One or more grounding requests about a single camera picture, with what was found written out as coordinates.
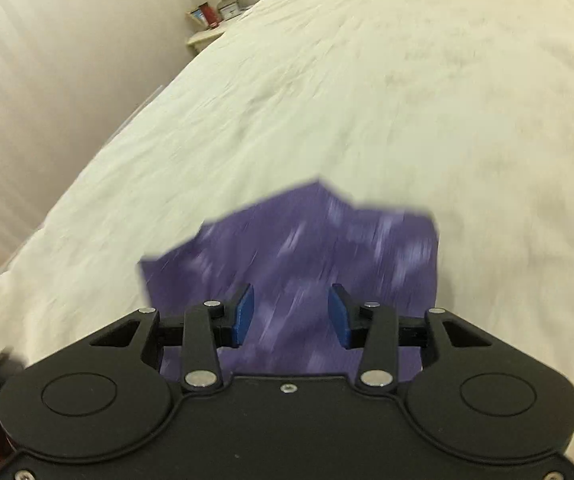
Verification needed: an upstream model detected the white sheer curtain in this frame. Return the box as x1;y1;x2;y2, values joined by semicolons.
0;0;205;293

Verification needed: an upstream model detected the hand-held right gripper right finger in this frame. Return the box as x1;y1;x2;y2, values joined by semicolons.
328;283;492;391

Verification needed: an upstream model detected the purple speckled hoodie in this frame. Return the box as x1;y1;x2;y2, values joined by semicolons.
138;178;441;386

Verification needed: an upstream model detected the cream nightstand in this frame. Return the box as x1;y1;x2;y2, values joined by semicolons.
185;2;255;54

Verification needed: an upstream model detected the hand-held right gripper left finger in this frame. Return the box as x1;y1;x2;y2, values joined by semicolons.
88;283;256;392

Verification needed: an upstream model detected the red picture frame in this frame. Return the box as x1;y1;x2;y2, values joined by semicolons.
190;4;221;29

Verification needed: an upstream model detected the cream bed blanket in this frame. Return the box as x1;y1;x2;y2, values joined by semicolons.
0;0;574;461

